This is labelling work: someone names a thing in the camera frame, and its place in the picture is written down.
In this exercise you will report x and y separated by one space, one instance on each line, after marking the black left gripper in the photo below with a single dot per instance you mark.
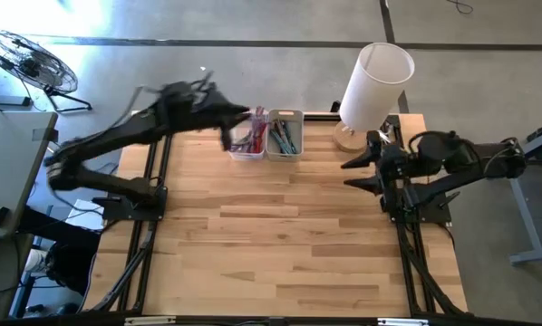
189 106

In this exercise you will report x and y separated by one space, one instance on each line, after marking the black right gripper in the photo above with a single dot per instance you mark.
395 176

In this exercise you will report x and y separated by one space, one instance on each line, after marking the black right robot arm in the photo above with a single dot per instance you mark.
479 158

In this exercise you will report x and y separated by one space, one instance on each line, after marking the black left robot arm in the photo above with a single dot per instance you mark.
117 133

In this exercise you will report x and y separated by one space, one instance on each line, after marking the clear plastic bin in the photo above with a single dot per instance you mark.
241 156

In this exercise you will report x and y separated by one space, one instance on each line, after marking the beige plastic bin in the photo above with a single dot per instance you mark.
298 124

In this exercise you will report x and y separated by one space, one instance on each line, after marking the white shade table lamp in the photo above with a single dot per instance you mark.
375 90

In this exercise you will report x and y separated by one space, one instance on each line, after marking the white paper sheet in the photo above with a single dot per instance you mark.
83 213

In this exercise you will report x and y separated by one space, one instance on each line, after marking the black floor fan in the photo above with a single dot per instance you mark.
31 63

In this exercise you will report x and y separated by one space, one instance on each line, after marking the grey desk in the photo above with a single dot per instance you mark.
12 154

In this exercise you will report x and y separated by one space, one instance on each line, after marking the black office chair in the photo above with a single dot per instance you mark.
69 267

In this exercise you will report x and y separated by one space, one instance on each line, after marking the silver metal bracket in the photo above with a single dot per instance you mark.
149 321
402 322

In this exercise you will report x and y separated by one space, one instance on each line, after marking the grey metal desk frame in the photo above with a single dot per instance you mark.
525 213

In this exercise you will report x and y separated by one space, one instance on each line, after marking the black aluminium table frame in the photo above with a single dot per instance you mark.
141 280

